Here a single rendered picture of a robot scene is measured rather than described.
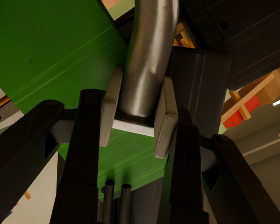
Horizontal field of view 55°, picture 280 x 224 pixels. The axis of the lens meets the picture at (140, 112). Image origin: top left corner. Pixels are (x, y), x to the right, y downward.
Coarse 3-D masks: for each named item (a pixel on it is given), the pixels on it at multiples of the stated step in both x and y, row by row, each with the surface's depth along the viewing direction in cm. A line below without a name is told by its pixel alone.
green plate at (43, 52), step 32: (0, 0) 20; (32, 0) 20; (64, 0) 20; (96, 0) 20; (0, 32) 21; (32, 32) 21; (64, 32) 21; (96, 32) 21; (0, 64) 22; (32, 64) 22; (64, 64) 22; (96, 64) 22; (32, 96) 24; (64, 96) 23; (128, 160) 26; (160, 160) 26
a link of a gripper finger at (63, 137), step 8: (64, 112) 14; (72, 112) 14; (64, 120) 13; (72, 120) 14; (56, 128) 14; (64, 128) 14; (72, 128) 14; (48, 136) 14; (56, 136) 14; (64, 136) 14
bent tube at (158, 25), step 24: (144, 0) 17; (168, 0) 17; (144, 24) 17; (168, 24) 17; (144, 48) 18; (168, 48) 18; (144, 72) 18; (120, 96) 20; (144, 96) 19; (120, 120) 19; (144, 120) 20
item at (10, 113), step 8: (120, 16) 33; (128, 16) 32; (120, 24) 33; (128, 24) 32; (128, 32) 33; (0, 104) 38; (8, 104) 38; (0, 112) 38; (8, 112) 38; (16, 112) 38; (0, 120) 38; (8, 120) 41; (16, 120) 47; (0, 128) 44
